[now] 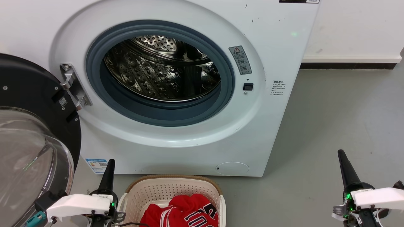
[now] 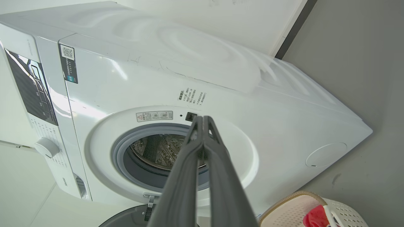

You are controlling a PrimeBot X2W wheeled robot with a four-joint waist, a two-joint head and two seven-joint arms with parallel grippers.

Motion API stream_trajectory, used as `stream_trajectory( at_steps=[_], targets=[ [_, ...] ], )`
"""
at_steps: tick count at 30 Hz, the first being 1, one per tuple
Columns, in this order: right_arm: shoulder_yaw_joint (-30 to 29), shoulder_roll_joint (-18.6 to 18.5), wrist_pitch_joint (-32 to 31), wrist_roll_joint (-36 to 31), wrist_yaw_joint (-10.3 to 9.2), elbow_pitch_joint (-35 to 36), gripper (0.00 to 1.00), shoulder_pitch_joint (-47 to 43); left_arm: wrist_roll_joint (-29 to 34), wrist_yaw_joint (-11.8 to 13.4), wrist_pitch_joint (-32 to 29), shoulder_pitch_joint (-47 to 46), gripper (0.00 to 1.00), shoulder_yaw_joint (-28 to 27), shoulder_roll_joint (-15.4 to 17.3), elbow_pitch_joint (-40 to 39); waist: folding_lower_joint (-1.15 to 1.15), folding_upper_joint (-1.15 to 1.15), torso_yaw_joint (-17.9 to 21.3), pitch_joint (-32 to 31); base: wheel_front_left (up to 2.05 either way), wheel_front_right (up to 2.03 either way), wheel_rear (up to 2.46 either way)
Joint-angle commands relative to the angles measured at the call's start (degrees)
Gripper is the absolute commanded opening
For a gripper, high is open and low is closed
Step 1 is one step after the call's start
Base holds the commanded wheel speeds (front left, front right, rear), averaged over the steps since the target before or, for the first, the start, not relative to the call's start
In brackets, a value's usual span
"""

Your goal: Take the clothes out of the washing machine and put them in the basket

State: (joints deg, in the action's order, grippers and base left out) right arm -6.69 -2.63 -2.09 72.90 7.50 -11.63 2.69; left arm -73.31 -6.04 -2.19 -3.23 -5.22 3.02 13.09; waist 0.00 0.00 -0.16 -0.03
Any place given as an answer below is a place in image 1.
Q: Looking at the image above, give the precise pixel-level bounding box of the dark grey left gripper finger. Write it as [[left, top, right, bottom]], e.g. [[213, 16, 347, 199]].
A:
[[108, 159, 116, 194], [98, 159, 111, 193]]

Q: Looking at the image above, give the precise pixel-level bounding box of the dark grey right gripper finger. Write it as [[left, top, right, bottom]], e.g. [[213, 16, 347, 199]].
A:
[[337, 149, 353, 189], [341, 149, 362, 186]]

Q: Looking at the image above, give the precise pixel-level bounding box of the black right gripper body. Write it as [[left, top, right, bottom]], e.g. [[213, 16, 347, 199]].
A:
[[331, 182, 377, 227]]

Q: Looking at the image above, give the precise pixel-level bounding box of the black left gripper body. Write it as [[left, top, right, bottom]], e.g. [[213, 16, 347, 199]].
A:
[[89, 189, 126, 227]]

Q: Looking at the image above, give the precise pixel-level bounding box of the red sports jersey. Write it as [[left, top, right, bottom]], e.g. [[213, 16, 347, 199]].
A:
[[140, 194, 219, 227]]

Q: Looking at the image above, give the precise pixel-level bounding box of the cream perforated laundry basket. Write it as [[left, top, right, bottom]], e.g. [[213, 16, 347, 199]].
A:
[[117, 174, 227, 227]]

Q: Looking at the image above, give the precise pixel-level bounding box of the glass washing machine door window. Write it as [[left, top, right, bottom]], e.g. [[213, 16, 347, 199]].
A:
[[0, 107, 75, 227]]

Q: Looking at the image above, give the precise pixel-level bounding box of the stainless steel washing machine drum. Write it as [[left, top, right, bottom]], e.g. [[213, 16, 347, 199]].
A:
[[104, 35, 221, 102]]

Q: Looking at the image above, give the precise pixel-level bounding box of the black round washer door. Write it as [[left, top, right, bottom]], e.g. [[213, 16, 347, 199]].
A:
[[0, 53, 82, 227]]

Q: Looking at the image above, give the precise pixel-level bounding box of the blue energy label sticker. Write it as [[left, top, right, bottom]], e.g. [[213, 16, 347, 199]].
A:
[[85, 158, 108, 174]]

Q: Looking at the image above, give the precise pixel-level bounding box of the grey rubber door gasket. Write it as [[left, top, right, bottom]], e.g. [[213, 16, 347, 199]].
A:
[[85, 20, 236, 127]]

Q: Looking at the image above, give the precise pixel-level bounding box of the teal connector plug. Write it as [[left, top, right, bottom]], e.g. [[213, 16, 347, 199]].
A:
[[26, 211, 47, 227]]

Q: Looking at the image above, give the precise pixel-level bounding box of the white front-load washing machine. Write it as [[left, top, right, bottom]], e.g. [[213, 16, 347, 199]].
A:
[[0, 0, 321, 177]]

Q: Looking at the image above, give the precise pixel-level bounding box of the silver metal door hinge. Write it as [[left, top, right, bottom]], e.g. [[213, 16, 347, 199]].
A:
[[59, 63, 93, 111]]

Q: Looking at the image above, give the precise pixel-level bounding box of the small printed text label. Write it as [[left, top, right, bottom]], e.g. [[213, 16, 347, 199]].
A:
[[271, 80, 287, 96]]

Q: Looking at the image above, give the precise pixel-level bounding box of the white and black baseboard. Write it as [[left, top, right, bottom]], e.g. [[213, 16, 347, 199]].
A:
[[300, 54, 403, 70]]

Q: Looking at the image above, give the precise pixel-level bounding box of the round white filter cover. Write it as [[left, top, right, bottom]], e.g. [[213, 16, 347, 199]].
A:
[[216, 162, 250, 176]]

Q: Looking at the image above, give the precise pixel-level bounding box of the grey warning label sticker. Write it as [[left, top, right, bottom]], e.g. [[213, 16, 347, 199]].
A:
[[229, 46, 252, 75]]

